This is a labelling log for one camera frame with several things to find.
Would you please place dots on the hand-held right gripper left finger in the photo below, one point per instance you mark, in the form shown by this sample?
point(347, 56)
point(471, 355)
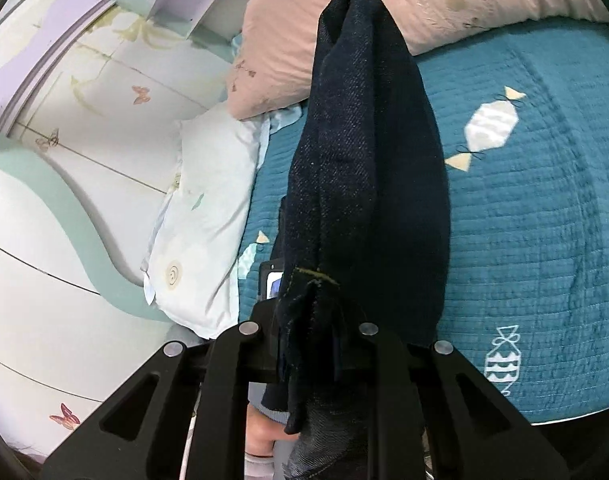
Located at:
point(267, 342)

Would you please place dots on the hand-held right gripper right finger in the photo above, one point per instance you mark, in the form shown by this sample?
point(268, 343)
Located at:
point(357, 355)

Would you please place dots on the dark blue denim jeans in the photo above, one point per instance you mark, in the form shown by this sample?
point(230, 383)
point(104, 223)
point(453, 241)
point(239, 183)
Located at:
point(364, 160)

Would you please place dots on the person's left hand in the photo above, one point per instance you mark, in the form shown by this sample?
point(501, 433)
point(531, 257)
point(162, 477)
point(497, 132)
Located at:
point(262, 432)

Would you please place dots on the white pillow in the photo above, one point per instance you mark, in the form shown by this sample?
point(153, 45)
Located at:
point(199, 220)

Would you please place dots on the light blue cloth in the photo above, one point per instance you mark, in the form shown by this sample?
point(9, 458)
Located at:
point(284, 119)

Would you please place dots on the white butterfly-print headboard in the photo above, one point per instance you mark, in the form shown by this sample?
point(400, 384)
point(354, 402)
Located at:
point(44, 285)

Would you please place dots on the teal quilted bedspread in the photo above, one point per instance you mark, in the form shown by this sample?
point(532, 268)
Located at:
point(534, 210)

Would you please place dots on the pink pillow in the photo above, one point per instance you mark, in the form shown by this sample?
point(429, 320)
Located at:
point(294, 35)

